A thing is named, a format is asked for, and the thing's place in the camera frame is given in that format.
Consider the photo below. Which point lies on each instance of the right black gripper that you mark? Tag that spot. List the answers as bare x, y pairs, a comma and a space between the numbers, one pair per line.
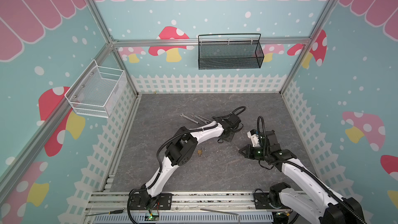
249, 151

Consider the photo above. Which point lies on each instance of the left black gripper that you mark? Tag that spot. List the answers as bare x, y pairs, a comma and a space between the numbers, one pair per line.
229, 139

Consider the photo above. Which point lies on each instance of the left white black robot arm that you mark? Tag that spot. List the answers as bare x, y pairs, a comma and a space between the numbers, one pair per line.
179, 149

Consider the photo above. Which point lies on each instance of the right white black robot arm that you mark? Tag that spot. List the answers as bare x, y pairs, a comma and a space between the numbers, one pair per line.
321, 205

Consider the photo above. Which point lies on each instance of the grey metal hex key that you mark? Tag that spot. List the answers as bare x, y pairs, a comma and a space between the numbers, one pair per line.
222, 212

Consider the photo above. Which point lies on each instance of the short silver wrench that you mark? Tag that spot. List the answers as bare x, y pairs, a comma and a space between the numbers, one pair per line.
206, 121

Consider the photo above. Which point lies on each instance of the long silver wrench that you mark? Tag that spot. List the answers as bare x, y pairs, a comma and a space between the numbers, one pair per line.
190, 119

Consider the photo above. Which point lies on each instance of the right green circuit board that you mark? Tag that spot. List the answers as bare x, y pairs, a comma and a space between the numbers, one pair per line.
283, 214

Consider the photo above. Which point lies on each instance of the green circuit board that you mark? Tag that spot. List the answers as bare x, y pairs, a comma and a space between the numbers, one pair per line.
283, 214
151, 217

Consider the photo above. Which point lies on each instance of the left green circuit board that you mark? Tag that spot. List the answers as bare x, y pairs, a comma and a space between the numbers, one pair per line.
151, 217

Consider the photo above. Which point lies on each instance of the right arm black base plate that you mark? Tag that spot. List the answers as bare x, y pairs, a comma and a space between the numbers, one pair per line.
261, 201

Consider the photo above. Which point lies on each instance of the black mesh wall basket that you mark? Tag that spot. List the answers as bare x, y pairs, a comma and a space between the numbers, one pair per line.
230, 51

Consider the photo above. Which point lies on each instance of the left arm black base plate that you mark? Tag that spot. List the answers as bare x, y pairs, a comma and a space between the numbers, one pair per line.
161, 201

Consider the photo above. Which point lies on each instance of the black handled screwdriver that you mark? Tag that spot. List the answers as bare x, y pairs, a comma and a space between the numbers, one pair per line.
119, 211

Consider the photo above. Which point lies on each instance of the white mesh wall basket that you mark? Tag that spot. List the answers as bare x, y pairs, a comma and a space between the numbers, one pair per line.
97, 91

